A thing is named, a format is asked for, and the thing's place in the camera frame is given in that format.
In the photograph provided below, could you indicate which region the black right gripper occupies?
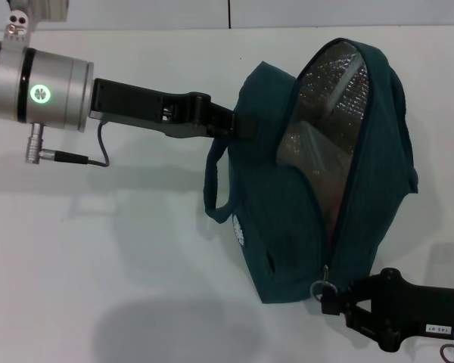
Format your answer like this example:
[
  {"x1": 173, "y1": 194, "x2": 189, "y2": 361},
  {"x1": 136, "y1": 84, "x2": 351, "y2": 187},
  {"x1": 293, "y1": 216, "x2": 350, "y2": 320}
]
[{"x1": 320, "y1": 266, "x2": 454, "y2": 353}]

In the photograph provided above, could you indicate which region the grey left gripper cable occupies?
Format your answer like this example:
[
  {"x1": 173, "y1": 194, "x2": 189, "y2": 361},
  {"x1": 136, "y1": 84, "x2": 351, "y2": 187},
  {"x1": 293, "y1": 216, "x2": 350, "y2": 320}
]
[{"x1": 23, "y1": 119, "x2": 112, "y2": 168}]

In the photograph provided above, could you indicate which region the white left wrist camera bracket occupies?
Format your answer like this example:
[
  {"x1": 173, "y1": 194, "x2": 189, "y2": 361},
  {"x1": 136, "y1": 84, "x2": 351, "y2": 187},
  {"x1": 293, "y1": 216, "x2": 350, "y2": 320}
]
[{"x1": 5, "y1": 0, "x2": 71, "y2": 51}]

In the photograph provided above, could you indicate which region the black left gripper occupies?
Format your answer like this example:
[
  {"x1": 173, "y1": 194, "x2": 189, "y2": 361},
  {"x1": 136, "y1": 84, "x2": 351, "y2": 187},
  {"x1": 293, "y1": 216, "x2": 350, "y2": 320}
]
[{"x1": 88, "y1": 76, "x2": 260, "y2": 144}]

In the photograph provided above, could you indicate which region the dark teal insulated lunch bag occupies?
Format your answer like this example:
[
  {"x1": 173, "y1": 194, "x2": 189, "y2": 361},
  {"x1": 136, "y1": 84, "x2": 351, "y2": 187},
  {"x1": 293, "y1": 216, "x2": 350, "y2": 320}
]
[{"x1": 203, "y1": 36, "x2": 419, "y2": 306}]

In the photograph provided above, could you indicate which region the metal zipper pull ring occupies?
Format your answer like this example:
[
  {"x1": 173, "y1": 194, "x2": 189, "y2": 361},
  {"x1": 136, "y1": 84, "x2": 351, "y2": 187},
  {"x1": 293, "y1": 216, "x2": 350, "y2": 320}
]
[{"x1": 309, "y1": 265, "x2": 340, "y2": 304}]

